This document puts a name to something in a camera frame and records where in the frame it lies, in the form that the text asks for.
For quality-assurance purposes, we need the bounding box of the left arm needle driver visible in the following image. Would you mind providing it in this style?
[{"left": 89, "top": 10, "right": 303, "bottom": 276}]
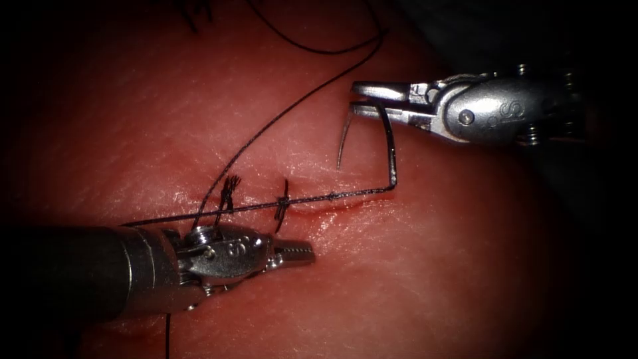
[{"left": 164, "top": 224, "right": 278, "bottom": 312}]

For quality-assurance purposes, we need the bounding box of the right arm needle driver jaw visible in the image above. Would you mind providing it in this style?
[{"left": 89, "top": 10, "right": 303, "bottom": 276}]
[
  {"left": 350, "top": 101, "right": 441, "bottom": 134},
  {"left": 350, "top": 80, "right": 443, "bottom": 106}
]

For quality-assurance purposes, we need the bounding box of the right arm needle driver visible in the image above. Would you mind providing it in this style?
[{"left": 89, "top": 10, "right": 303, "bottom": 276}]
[{"left": 432, "top": 63, "right": 585, "bottom": 148}]

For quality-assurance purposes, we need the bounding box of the left arm needle driver jaw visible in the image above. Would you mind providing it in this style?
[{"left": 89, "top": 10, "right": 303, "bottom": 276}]
[{"left": 271, "top": 239, "right": 316, "bottom": 269}]

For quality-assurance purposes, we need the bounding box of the curved steel needle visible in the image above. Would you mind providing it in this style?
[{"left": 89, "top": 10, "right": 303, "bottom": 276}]
[{"left": 336, "top": 101, "right": 399, "bottom": 192}]

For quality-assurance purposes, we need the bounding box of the black stitching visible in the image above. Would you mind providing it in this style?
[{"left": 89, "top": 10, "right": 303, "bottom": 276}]
[{"left": 215, "top": 174, "right": 292, "bottom": 234}]

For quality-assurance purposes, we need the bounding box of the black thread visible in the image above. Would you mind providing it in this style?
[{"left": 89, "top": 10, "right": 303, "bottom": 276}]
[{"left": 121, "top": 0, "right": 397, "bottom": 359}]

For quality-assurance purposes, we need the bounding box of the tissue pad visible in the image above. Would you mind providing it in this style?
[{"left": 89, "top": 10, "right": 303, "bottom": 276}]
[{"left": 0, "top": 0, "right": 589, "bottom": 359}]

